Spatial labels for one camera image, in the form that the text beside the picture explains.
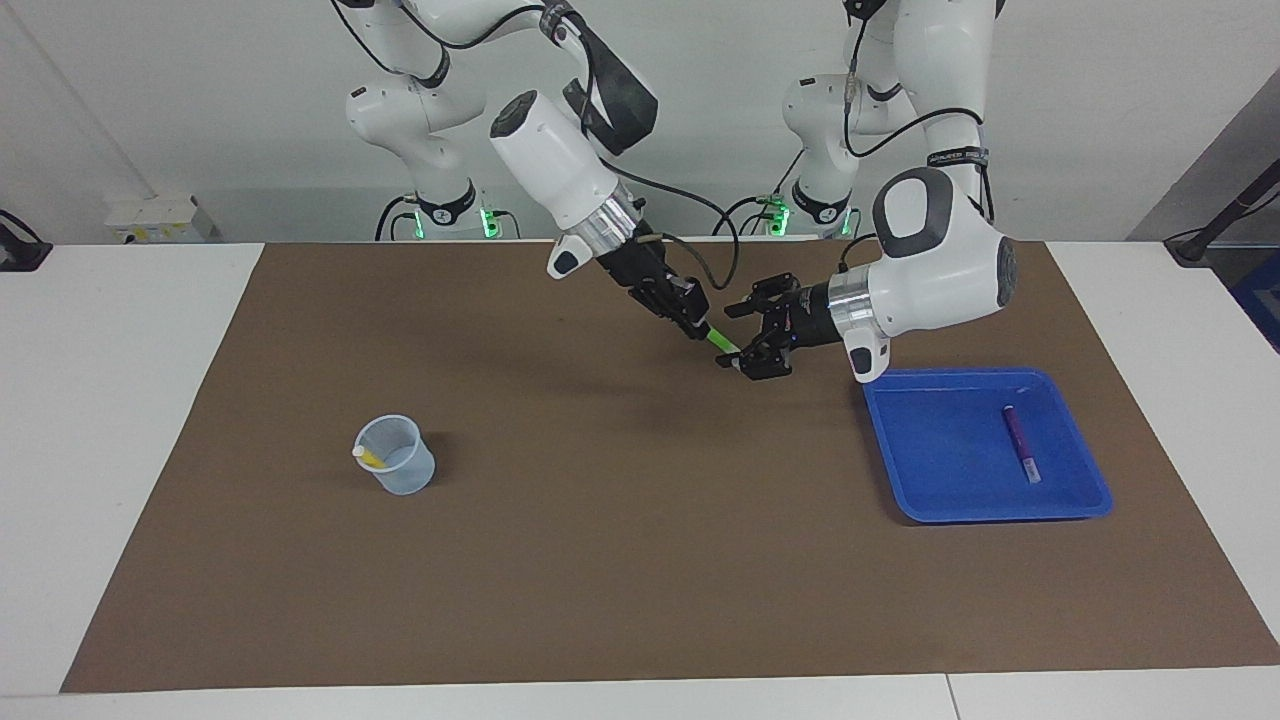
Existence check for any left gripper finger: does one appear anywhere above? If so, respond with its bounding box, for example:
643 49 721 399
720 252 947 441
715 335 796 382
725 275 801 319

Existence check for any purple highlighter pen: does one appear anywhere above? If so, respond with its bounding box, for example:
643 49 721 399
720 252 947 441
1002 405 1043 485

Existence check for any blue plastic tray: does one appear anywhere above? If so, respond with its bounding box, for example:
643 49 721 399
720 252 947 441
863 367 1114 524

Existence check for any brown table mat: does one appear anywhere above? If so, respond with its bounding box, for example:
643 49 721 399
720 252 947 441
60 238 1280 694

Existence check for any translucent plastic cup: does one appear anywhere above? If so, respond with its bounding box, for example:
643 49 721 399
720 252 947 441
353 414 437 496

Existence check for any black stand pole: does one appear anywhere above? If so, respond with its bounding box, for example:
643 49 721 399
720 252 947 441
1165 160 1280 268

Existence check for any blue box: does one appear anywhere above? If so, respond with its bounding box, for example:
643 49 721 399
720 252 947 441
1232 255 1280 351

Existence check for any black table clamp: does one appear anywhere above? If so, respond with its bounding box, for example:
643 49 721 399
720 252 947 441
0 210 53 273

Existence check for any black base cable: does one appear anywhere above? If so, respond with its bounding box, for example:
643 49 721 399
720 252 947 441
712 148 806 238
375 195 421 241

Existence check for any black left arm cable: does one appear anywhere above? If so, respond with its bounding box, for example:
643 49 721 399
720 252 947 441
838 0 993 276

